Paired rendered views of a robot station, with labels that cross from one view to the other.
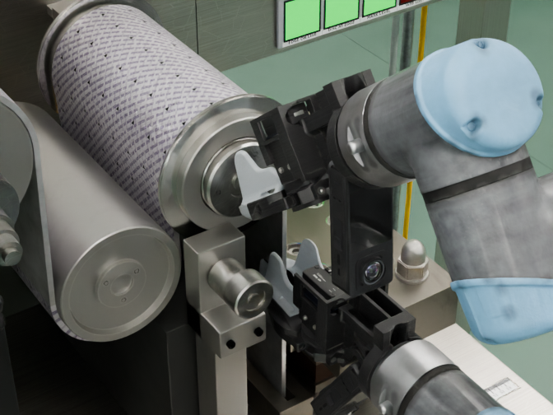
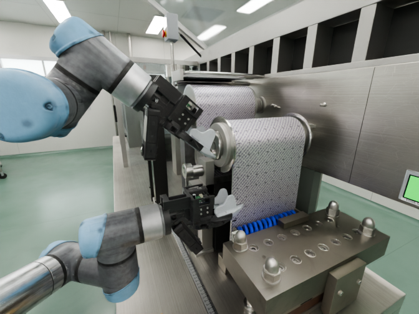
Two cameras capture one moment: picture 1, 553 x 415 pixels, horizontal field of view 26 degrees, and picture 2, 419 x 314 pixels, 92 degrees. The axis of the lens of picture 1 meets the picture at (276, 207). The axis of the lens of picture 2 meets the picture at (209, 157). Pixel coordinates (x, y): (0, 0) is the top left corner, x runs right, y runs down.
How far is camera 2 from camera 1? 116 cm
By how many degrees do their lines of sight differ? 87
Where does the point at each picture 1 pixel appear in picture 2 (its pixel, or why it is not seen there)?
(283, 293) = (216, 201)
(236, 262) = (199, 166)
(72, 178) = not seen: hidden behind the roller
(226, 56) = (365, 182)
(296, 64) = not seen: outside the picture
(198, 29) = (355, 161)
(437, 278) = (268, 288)
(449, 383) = (128, 211)
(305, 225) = (302, 242)
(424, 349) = (151, 209)
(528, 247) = not seen: hidden behind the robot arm
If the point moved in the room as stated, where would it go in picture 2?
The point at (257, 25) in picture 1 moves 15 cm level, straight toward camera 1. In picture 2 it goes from (390, 179) to (321, 175)
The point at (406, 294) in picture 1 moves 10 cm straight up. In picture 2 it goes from (252, 270) to (255, 229)
